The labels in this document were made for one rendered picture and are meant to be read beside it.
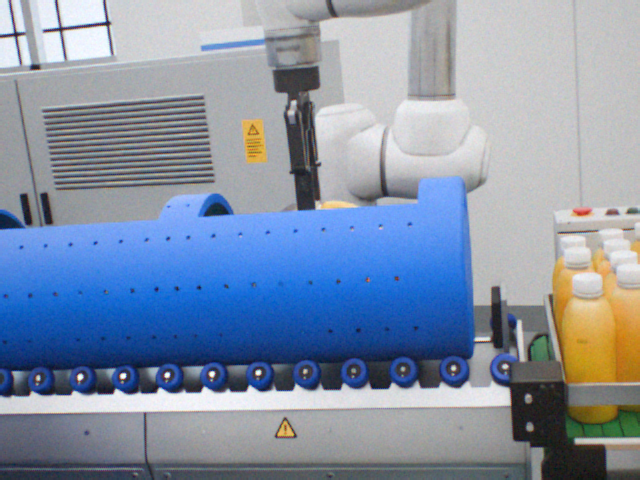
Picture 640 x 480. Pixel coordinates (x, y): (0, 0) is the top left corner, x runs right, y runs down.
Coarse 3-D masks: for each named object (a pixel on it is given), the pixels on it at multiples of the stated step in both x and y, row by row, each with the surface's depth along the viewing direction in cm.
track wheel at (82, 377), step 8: (80, 368) 142; (88, 368) 142; (72, 376) 142; (80, 376) 141; (88, 376) 141; (96, 376) 142; (72, 384) 141; (80, 384) 141; (88, 384) 141; (80, 392) 142
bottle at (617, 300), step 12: (624, 288) 122; (636, 288) 121; (612, 300) 123; (624, 300) 121; (636, 300) 121; (624, 312) 121; (636, 312) 120; (624, 324) 121; (636, 324) 121; (624, 336) 122; (636, 336) 121; (624, 348) 122; (636, 348) 121; (624, 360) 123; (636, 360) 122; (624, 372) 123; (636, 372) 122; (624, 408) 124; (636, 408) 124
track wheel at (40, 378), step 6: (42, 366) 144; (36, 372) 144; (42, 372) 143; (48, 372) 143; (30, 378) 143; (36, 378) 143; (42, 378) 143; (48, 378) 143; (54, 378) 144; (30, 384) 143; (36, 384) 143; (42, 384) 143; (48, 384) 142; (36, 390) 142; (42, 390) 142; (48, 390) 143
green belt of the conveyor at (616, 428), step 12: (540, 348) 153; (540, 360) 148; (552, 360) 146; (612, 420) 123; (624, 420) 122; (636, 420) 122; (576, 432) 120; (588, 432) 120; (600, 432) 119; (612, 432) 119; (624, 432) 119; (636, 432) 118
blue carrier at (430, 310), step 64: (448, 192) 128; (0, 256) 138; (64, 256) 136; (128, 256) 133; (192, 256) 131; (256, 256) 129; (320, 256) 127; (384, 256) 125; (448, 256) 123; (0, 320) 138; (64, 320) 136; (128, 320) 134; (192, 320) 132; (256, 320) 130; (320, 320) 128; (384, 320) 126; (448, 320) 125
